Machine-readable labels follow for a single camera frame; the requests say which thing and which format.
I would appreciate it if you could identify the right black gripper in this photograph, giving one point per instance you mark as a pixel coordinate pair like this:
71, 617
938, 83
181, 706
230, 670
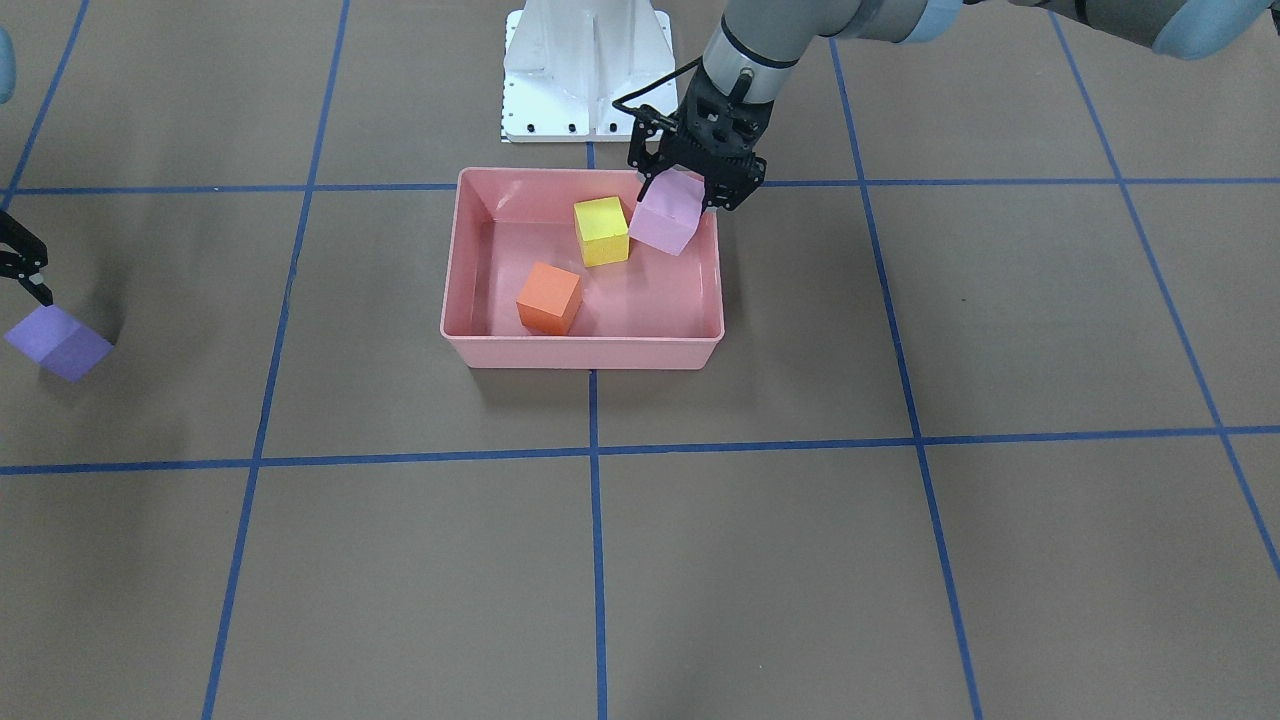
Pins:
22, 256

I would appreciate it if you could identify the yellow foam block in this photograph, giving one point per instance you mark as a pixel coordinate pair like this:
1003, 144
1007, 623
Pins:
602, 231

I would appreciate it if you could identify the pink plastic bin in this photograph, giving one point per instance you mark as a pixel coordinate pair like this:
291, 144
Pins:
653, 312

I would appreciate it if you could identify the orange foam block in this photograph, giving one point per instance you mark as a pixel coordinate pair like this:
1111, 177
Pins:
550, 299

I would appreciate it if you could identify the purple foam block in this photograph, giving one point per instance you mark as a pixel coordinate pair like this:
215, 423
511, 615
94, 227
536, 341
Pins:
58, 342

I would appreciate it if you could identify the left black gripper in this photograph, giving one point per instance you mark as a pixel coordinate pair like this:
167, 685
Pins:
745, 181

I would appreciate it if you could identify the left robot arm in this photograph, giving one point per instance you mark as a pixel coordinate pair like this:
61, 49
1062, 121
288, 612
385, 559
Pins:
766, 39

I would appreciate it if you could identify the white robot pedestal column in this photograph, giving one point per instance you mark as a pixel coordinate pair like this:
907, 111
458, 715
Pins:
566, 62

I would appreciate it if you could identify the light pink foam block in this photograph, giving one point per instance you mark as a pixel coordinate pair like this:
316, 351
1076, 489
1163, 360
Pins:
668, 215

